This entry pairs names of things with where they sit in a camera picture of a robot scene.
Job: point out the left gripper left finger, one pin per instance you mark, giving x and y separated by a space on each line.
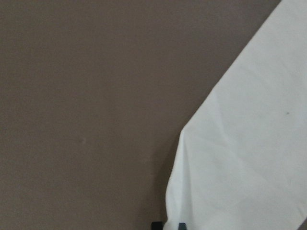
157 225

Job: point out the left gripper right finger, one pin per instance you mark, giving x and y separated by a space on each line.
182 226

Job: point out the cream long-sleeve cat shirt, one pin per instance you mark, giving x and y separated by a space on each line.
241 160

